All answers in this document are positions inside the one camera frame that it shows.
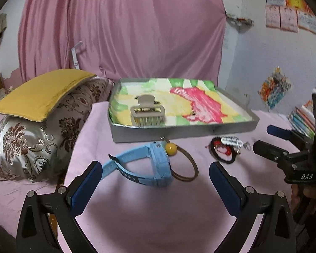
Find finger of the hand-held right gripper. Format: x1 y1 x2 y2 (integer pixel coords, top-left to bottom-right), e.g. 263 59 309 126
253 140 304 170
267 125 304 144

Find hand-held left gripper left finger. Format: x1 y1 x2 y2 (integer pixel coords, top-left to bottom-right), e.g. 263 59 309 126
16 161 103 253

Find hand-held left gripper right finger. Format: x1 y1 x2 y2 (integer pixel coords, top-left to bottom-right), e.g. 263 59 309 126
209 161 298 253

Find black striped hair tie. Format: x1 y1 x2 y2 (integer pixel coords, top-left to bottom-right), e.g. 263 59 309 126
209 137 240 163

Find white braided bracelet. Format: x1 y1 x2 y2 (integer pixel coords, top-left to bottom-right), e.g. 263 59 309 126
221 136 252 153

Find red string bead bracelet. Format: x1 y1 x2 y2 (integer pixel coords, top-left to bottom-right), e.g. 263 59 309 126
205 140 232 156

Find brown hair tie yellow bead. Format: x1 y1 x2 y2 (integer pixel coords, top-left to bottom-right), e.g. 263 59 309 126
165 142 199 182

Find blue wrist watch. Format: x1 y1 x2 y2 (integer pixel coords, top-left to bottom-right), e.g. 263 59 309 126
108 142 174 187

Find grey metal tray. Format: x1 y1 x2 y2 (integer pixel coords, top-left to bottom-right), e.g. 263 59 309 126
107 78 260 143

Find person's right hand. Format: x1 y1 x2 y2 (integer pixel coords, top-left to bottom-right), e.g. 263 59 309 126
290 183 306 217

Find stack of books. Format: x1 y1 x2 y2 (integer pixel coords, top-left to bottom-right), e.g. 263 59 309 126
287 100 316 139

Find brown floral satin pillow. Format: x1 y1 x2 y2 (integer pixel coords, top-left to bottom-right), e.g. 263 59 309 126
0 76 115 183

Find pink bed sheet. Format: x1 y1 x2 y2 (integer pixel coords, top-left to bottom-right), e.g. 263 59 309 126
0 101 316 253

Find colourful painted tray cloth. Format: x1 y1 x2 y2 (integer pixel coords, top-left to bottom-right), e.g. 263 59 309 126
109 78 253 127

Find beige hair claw clip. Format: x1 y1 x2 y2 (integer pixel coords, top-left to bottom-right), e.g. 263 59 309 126
130 95 166 127

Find yellow cushion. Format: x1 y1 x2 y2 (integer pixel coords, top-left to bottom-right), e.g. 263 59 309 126
0 69 96 123

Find pale floral pillow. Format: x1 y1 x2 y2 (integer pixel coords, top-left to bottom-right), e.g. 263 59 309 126
0 87 12 108

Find pink curtain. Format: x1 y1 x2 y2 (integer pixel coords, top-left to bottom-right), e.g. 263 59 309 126
18 0 226 85

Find colourful wall picture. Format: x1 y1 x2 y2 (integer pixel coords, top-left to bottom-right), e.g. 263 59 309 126
257 67 292 110

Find broken wall ledge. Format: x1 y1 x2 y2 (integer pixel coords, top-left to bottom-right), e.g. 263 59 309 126
226 12 254 27

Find group of wall posters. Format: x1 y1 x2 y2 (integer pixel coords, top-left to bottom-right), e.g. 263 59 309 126
265 0 316 40

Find white window handle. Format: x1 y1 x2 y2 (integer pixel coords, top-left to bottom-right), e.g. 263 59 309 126
71 41 83 70

